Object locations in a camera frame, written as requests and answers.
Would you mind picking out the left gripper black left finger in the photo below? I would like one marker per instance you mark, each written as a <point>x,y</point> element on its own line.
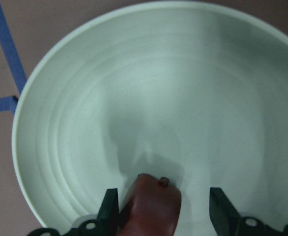
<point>108,213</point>

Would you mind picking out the light green plate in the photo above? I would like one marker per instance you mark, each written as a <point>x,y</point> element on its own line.
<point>191,91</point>

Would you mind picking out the brown bun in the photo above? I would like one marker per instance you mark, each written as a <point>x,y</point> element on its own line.
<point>151,207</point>

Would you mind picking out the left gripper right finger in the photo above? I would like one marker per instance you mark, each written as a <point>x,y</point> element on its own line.
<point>223,215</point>

